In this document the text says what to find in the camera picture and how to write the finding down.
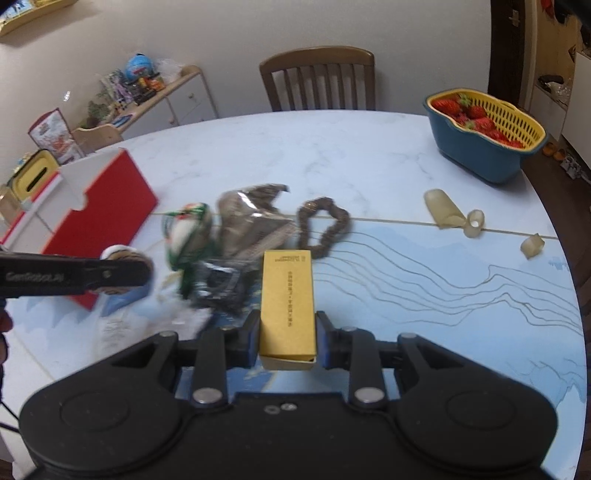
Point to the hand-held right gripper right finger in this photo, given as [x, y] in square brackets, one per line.
[323, 341]

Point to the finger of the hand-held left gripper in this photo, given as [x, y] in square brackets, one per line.
[122, 274]

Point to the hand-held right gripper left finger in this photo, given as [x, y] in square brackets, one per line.
[252, 339]

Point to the light blue correction tape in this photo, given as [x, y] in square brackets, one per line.
[117, 251]

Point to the yellow cardboard box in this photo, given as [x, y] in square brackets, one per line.
[288, 304]

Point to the red and white storage box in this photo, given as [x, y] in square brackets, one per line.
[108, 198]

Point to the brown scrunchie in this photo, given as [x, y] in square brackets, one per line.
[339, 221]

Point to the person's left hand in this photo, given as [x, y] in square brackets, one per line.
[3, 321]

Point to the black crumpled packet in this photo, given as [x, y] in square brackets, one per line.
[219, 286]

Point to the green and white pouch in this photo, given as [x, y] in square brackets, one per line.
[187, 235]

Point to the yellow tissue box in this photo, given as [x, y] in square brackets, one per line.
[34, 175]

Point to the silver foil packet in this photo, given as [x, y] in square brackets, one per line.
[251, 221]

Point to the small light wooden chair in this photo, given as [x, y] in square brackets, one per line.
[97, 136]

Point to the red printed gift bag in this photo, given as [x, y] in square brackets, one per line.
[53, 134]

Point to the small green plant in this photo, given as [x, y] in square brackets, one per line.
[98, 113]

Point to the beige wooden piece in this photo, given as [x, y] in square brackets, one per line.
[441, 207]

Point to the row of toy boxes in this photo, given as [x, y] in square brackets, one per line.
[134, 90]

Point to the light wooden sideboard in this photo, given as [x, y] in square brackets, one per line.
[184, 99]

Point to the blue globe toy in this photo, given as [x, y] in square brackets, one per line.
[141, 67]

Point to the clear plastic bag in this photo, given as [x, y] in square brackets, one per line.
[168, 70]

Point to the blue plastic basin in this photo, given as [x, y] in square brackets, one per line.
[475, 152]

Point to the brown wooden chair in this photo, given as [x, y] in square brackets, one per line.
[318, 78]

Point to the pile of strawberries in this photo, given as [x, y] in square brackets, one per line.
[475, 121]

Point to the yellow strainer basket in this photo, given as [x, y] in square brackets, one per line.
[512, 117]

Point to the wooden wall shelf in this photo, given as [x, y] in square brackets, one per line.
[32, 14]

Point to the white wall cabinet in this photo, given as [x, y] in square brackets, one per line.
[554, 97]

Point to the dark wooden door frame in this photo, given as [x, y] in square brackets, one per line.
[505, 50]

